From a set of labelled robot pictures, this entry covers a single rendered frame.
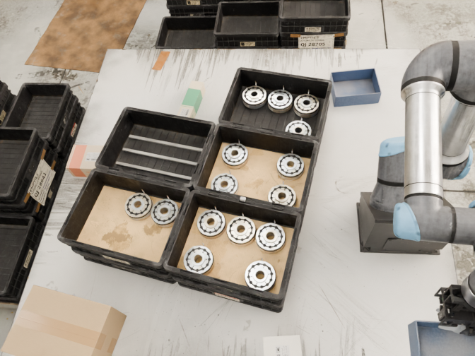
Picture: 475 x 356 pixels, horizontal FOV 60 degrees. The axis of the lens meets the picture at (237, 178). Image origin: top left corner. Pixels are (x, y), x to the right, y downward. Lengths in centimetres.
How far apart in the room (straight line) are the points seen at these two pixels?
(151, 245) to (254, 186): 43
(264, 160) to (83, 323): 86
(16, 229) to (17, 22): 216
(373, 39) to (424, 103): 233
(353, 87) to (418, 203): 119
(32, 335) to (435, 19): 322
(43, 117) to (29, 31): 144
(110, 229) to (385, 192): 98
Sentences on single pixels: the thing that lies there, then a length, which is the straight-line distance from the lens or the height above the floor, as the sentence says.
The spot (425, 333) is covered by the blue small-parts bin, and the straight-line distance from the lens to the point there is 120.
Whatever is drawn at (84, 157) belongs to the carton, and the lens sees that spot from 189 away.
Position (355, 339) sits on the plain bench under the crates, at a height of 70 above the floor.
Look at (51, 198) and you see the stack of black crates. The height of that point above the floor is 27.
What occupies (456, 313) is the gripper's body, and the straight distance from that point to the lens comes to 103.
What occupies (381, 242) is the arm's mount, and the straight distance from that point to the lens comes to 154.
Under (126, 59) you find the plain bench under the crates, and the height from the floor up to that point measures 70.
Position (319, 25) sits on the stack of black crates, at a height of 53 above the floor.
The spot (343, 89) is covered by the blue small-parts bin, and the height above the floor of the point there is 70.
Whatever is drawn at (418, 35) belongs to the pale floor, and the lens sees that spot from 342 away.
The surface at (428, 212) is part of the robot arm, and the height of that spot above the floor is 142.
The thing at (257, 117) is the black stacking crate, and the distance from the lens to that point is 174.
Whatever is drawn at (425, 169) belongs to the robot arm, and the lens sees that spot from 94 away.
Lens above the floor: 220
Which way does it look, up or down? 60 degrees down
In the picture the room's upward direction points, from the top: 11 degrees counter-clockwise
